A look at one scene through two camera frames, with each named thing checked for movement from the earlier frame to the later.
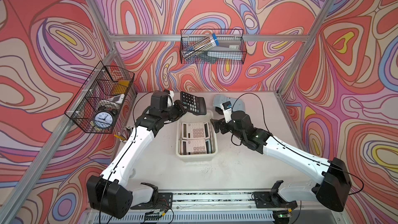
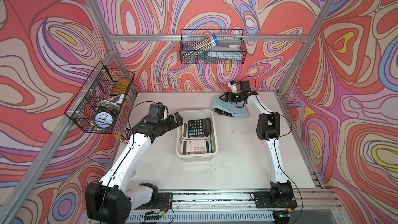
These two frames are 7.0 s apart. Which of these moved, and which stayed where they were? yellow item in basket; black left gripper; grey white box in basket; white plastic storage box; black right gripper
Moved: black right gripper; black left gripper
Stayed: white plastic storage box; yellow item in basket; grey white box in basket
